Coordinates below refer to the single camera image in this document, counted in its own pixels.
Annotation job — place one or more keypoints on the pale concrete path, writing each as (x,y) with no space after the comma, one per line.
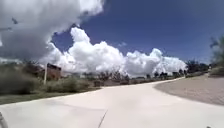
(126,106)

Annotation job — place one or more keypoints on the row of bushes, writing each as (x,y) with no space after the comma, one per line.
(66,83)

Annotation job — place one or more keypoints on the brown building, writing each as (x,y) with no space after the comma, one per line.
(53,71)

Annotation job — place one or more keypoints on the grass verge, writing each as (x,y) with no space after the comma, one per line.
(26,97)

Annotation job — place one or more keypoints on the pale post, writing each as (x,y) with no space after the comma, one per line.
(45,74)

